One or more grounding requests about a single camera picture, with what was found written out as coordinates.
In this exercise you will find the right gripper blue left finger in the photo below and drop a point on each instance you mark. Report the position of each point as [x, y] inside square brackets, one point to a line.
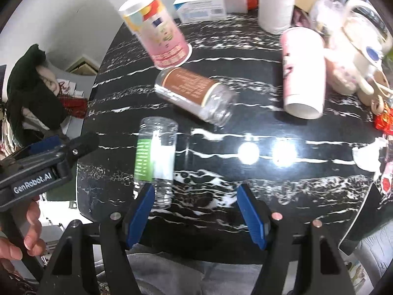
[136, 218]

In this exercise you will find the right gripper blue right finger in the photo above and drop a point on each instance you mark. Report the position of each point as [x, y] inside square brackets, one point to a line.
[255, 214]

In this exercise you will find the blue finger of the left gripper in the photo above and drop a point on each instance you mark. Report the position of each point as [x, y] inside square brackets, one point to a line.
[82, 146]
[48, 143]

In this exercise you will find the clear jar green label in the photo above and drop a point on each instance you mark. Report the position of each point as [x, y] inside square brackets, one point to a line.
[155, 158]

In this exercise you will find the colourful balloon paper cup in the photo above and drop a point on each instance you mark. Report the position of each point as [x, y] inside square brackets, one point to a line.
[156, 30]

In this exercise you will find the pink panda paper cup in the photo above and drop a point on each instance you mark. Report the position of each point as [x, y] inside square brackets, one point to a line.
[304, 73]

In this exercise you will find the person's left hand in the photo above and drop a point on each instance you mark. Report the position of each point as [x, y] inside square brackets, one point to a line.
[26, 215]

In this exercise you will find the red tasselled scarf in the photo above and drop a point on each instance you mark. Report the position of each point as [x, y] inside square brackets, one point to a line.
[75, 107]

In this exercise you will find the pile of dark clothes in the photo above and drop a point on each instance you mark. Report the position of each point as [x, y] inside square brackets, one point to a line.
[25, 89]

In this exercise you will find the clear jar brown label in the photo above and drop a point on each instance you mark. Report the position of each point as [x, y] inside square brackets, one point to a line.
[209, 100]

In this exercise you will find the crumpled white tissue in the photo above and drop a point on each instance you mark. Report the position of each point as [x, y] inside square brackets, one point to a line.
[367, 157]

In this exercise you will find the red snack packet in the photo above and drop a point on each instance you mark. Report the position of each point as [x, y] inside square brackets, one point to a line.
[384, 121]

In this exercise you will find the white medicine box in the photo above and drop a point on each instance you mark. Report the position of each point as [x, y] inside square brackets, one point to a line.
[190, 11]

